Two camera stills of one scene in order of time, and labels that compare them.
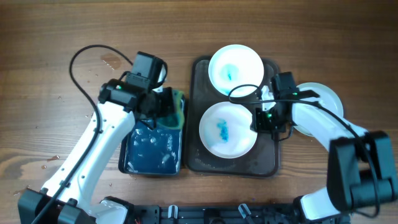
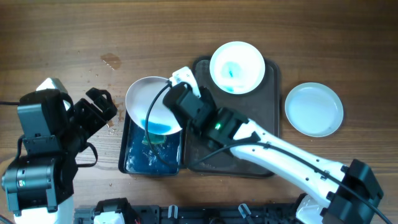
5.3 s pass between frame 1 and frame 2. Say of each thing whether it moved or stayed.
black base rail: stayed
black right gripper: moved
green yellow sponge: moved
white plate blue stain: stayed
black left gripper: moved
